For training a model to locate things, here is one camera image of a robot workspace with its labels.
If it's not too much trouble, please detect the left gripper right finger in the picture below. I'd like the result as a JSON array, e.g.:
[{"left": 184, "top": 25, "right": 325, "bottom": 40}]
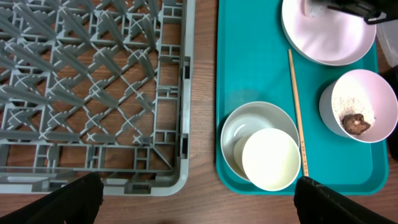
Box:
[{"left": 294, "top": 176, "right": 396, "bottom": 224}]

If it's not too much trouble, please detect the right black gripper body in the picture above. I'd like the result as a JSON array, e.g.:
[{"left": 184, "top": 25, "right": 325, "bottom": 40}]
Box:
[{"left": 310, "top": 0, "right": 397, "bottom": 24}]

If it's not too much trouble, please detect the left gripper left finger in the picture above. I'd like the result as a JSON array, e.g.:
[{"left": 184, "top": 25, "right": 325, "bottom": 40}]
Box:
[{"left": 1, "top": 172, "right": 104, "bottom": 224}]

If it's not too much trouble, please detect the white paper cup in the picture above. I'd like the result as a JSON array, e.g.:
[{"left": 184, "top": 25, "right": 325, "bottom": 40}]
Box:
[{"left": 241, "top": 128, "right": 301, "bottom": 192}]

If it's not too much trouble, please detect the pink bowl with rice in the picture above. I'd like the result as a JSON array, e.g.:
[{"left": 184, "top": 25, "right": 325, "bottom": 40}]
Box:
[{"left": 318, "top": 69, "right": 397, "bottom": 143}]

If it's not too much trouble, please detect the grey dishwasher rack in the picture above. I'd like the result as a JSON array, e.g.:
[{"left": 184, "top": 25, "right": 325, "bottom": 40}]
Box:
[{"left": 1, "top": 0, "right": 195, "bottom": 196}]

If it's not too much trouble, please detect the clear plastic bin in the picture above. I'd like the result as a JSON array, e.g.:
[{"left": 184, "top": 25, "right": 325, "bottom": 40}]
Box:
[{"left": 377, "top": 20, "right": 398, "bottom": 67}]

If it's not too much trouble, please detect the wooden chopstick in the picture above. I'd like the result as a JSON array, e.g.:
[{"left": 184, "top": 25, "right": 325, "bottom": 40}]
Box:
[{"left": 288, "top": 49, "right": 309, "bottom": 177}]

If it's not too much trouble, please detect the white round plate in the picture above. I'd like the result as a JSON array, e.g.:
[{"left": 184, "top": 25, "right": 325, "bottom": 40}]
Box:
[{"left": 281, "top": 0, "right": 377, "bottom": 66}]

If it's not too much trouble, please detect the grey bowl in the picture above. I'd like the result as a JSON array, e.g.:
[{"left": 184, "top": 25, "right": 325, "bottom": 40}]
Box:
[{"left": 220, "top": 101, "right": 300, "bottom": 182}]

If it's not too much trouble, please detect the teal plastic tray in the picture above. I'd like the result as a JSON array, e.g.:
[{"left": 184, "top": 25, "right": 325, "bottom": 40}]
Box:
[{"left": 216, "top": 0, "right": 389, "bottom": 195}]

